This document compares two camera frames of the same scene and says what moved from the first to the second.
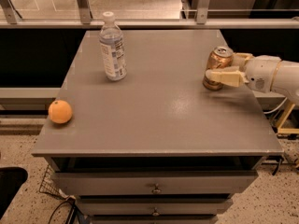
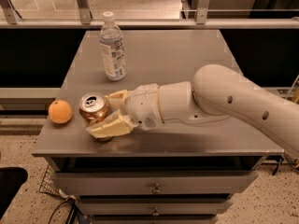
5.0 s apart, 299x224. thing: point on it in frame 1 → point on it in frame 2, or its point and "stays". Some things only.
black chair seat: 10,181 stays
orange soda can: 219,57 → 93,109
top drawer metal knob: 157,189 stays
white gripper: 261,73 → 142,105
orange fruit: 60,111 stays
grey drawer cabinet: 156,147 stays
